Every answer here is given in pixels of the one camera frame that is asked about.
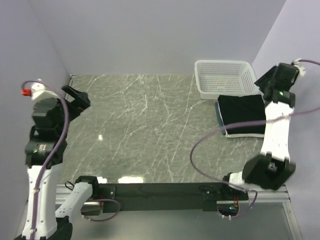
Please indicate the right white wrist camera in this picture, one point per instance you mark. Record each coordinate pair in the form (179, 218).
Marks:
(301, 69)

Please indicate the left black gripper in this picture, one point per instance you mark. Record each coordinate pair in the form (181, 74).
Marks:
(81, 99)

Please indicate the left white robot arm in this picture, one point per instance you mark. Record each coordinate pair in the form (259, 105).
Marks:
(44, 159)

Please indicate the black t shirt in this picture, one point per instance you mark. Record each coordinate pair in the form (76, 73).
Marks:
(235, 109)

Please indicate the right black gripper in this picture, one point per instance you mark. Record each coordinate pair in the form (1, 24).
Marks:
(262, 81)

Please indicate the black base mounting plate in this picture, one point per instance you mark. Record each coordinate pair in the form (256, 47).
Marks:
(169, 196)

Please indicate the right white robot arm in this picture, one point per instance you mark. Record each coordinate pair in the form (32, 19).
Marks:
(272, 167)

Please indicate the aluminium left side rail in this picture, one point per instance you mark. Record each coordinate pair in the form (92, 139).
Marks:
(70, 83)

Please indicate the aluminium front frame rail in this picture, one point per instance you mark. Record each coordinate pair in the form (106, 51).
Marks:
(264, 196)

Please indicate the white perforated plastic basket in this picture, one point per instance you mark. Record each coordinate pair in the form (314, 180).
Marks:
(224, 77)

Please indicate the folded white t shirt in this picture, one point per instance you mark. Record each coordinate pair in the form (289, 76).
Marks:
(244, 135)

